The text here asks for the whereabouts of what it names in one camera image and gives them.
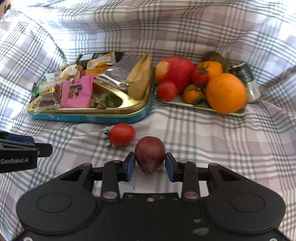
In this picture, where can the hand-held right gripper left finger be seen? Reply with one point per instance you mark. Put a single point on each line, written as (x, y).
(130, 166)

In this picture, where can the brown paper packet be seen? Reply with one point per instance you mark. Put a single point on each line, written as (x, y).
(140, 78)

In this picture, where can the black snack packet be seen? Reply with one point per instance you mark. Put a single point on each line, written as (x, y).
(119, 56)

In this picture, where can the clear wrapped brown snack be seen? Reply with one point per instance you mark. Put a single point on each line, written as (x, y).
(47, 99)

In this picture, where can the brown kiwi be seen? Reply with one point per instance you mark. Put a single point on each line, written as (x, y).
(214, 56)

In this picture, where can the pale rectangular fruit tray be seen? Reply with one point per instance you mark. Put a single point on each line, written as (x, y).
(239, 112)

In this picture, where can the large orange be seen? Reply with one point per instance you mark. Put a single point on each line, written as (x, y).
(225, 92)

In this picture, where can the silver foil packet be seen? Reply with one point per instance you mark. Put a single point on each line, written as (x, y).
(120, 70)

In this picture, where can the yellow snack packet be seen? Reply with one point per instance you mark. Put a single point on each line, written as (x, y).
(101, 63)

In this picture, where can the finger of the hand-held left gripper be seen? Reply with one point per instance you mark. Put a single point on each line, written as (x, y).
(20, 139)
(44, 150)

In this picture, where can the green candy wrapper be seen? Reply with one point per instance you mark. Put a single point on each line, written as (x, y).
(35, 90)

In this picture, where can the red tomato with green stem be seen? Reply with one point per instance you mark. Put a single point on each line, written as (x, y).
(200, 76)
(122, 134)

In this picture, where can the red apple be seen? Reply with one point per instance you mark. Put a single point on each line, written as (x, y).
(178, 69)

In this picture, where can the leafy mandarin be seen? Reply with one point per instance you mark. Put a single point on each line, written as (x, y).
(192, 95)

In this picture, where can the blue snowflake snack tin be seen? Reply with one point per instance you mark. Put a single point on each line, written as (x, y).
(81, 117)

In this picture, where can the green white drink can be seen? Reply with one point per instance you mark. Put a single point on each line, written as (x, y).
(247, 76)

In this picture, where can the cream candy packet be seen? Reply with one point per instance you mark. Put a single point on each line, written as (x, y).
(69, 70)

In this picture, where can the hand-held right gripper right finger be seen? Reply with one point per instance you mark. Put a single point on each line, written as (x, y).
(170, 166)

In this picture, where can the round red tomato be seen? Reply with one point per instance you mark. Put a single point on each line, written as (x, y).
(167, 91)

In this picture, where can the pink snack packet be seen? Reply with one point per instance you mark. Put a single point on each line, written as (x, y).
(79, 95)

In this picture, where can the dark red plum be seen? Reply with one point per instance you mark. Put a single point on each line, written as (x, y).
(150, 155)

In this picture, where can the grey plaid blanket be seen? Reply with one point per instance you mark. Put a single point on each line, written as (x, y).
(208, 139)

